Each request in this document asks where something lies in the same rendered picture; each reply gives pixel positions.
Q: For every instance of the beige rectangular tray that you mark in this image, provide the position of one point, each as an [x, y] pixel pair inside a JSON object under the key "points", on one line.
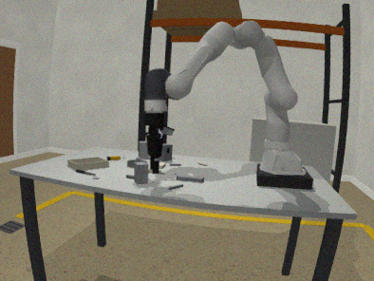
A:
{"points": [[87, 163]]}

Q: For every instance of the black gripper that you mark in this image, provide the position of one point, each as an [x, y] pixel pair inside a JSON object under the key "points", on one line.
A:
{"points": [[154, 141]]}

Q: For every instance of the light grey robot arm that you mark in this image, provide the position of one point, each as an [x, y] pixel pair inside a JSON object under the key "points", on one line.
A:
{"points": [[277, 148]]}

